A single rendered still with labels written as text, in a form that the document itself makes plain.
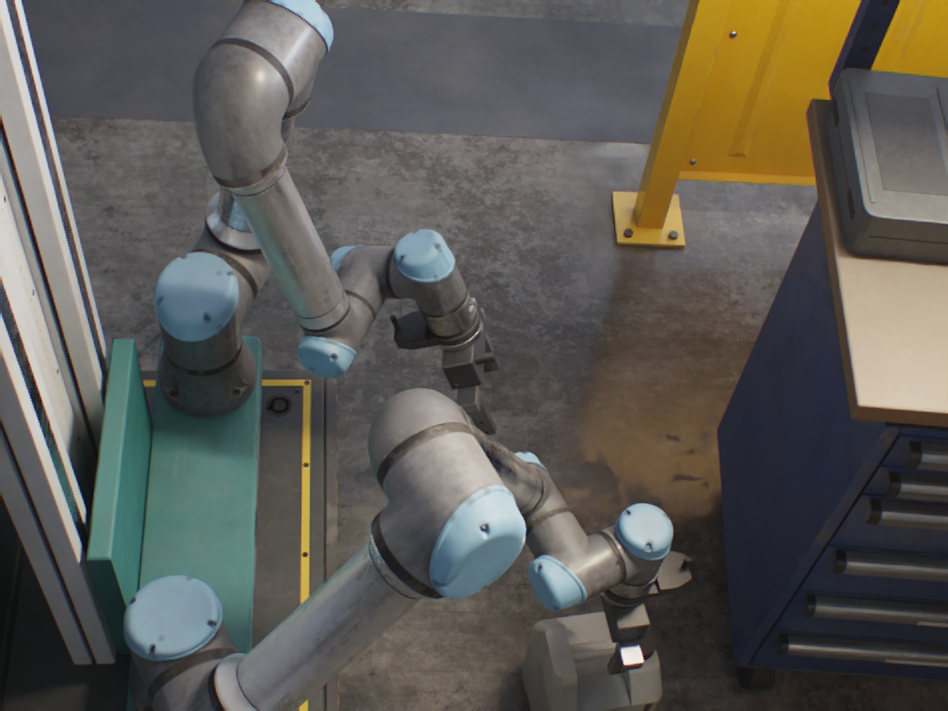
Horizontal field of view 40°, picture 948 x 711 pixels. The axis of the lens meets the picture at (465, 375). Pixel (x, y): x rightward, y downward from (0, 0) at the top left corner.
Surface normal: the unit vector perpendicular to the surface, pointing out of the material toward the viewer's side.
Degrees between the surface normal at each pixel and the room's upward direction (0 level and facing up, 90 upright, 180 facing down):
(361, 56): 0
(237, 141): 63
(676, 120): 90
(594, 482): 0
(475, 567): 85
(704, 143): 90
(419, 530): 52
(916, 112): 0
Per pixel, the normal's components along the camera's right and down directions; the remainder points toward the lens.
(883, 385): 0.08, -0.57
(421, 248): -0.32, -0.65
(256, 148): 0.49, 0.44
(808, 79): 0.01, 0.82
